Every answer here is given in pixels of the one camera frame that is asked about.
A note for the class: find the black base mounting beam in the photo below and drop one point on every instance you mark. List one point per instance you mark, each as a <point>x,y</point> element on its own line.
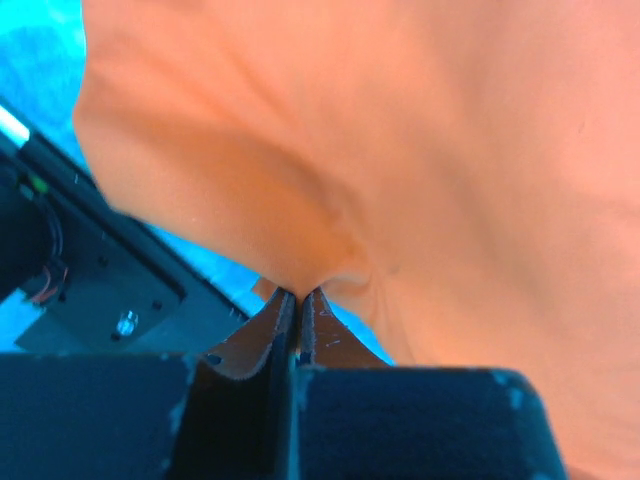
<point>101,281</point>

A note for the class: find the orange t shirt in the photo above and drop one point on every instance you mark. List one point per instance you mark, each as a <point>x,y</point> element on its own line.
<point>462,175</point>

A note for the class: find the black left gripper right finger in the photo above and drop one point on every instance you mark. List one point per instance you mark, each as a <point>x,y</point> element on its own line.
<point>358,418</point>

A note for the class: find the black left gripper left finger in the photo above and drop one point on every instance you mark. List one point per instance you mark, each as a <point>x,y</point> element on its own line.
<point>149,416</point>

